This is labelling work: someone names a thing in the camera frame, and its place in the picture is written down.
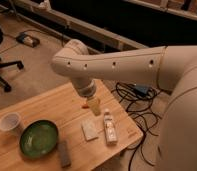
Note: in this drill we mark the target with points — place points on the green ceramic bowl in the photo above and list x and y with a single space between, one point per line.
38 139

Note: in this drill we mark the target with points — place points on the clear plastic cup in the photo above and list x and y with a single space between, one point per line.
11 123

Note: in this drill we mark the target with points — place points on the grey rectangular block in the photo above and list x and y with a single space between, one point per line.
64 154

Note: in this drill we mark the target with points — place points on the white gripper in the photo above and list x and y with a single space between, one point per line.
87 88

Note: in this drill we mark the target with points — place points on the small white bottle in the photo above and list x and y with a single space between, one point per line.
109 127

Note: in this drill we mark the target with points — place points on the blue power box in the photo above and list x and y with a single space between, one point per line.
141 90

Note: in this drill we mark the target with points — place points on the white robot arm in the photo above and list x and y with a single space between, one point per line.
169 68

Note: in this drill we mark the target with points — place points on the small orange object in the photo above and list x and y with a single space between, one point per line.
85 106

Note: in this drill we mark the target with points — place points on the power strip on floor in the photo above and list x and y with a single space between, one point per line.
27 40

